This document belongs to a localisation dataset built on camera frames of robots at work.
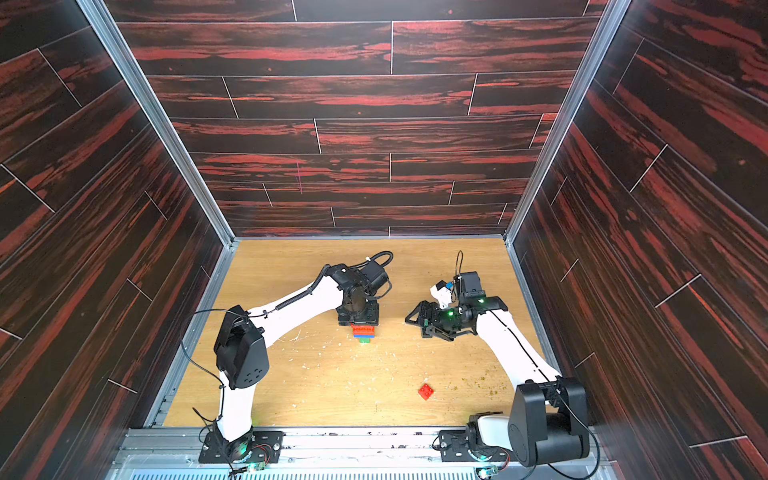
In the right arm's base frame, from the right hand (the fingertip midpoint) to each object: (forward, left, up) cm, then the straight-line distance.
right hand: (423, 323), depth 84 cm
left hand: (0, +15, -2) cm, 15 cm away
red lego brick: (-1, +17, -3) cm, 18 cm away
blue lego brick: (0, +17, -9) cm, 20 cm away
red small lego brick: (-15, -1, -10) cm, 19 cm away
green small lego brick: (0, +17, -12) cm, 21 cm away
